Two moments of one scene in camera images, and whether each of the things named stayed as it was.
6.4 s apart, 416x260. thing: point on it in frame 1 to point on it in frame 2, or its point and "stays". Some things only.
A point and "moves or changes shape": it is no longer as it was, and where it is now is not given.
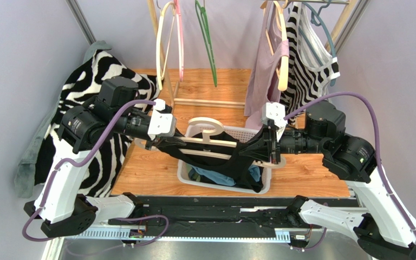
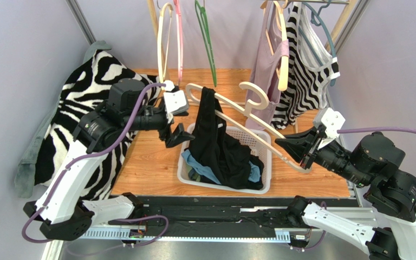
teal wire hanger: [319, 15] stays
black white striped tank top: [311, 64] stays
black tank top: [247, 175] moves or changes shape
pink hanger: [180, 38] stays
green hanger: [203, 25] stays
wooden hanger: [270, 162] to [248, 113]
